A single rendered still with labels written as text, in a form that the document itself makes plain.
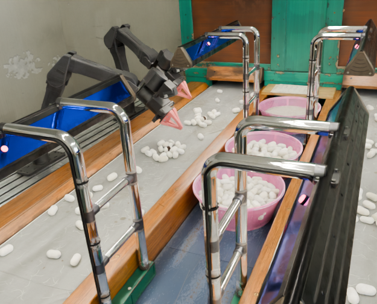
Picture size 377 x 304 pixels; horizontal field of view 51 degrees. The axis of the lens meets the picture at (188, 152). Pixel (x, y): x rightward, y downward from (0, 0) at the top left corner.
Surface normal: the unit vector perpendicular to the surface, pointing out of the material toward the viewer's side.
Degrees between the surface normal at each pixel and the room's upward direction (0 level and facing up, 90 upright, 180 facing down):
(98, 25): 90
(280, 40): 90
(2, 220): 0
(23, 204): 0
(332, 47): 90
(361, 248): 0
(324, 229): 58
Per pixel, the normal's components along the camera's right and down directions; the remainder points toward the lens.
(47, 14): 0.88, 0.15
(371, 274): -0.06, -0.90
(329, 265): 0.74, -0.37
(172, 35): -0.47, 0.40
